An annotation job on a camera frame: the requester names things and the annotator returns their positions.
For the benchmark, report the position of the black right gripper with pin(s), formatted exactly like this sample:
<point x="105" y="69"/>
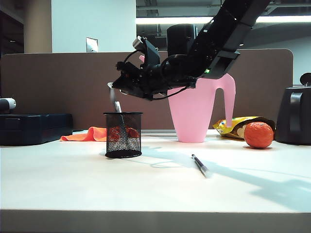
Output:
<point x="148" y="80"/>

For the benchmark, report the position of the black gel pen clear cap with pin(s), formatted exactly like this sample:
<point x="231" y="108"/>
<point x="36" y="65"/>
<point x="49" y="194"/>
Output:
<point x="200" y="165"/>
<point x="112" y="95"/>
<point x="118" y="106"/>

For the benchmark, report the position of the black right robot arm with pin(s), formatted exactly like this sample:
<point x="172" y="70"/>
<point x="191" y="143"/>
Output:
<point x="218" y="36"/>

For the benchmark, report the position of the black mesh pen basket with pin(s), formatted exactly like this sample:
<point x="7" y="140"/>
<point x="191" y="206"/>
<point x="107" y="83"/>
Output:
<point x="124" y="150"/>

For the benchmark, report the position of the orange cloth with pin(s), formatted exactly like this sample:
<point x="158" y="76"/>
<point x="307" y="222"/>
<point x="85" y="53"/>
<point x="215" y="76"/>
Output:
<point x="94" y="136"/>

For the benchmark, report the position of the brown desk partition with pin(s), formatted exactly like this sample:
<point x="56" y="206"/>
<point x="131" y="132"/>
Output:
<point x="60" y="85"/>

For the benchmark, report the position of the white ceiling light strip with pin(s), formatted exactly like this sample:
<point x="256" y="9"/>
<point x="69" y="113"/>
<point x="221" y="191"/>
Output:
<point x="158" y="20"/>

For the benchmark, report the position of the pink plastic watering can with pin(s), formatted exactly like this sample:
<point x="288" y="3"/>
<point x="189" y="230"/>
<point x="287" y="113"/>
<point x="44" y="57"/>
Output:
<point x="194" y="116"/>

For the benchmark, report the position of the black plastic case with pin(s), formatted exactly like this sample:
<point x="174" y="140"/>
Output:
<point x="36" y="129"/>

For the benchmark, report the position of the yellow potato chips bag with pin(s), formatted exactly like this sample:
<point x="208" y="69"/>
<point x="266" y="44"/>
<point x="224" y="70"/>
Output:
<point x="225" y="127"/>

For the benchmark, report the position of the grey white cylindrical tool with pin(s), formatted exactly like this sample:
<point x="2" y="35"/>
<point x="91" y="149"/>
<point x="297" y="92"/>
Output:
<point x="6" y="104"/>

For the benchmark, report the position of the orange round fruit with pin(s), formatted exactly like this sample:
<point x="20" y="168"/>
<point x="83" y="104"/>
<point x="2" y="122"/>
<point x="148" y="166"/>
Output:
<point x="258" y="136"/>

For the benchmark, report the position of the black plastic kettle jug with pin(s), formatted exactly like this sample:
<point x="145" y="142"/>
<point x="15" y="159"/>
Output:
<point x="294" y="121"/>

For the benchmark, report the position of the black round knob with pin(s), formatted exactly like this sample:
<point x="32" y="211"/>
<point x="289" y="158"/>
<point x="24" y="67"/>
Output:
<point x="305" y="78"/>

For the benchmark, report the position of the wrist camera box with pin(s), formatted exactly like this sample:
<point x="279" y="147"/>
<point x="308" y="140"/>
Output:
<point x="150" y="53"/>

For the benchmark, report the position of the metal wall plate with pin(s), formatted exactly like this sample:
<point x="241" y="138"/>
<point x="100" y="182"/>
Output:
<point x="92" y="44"/>

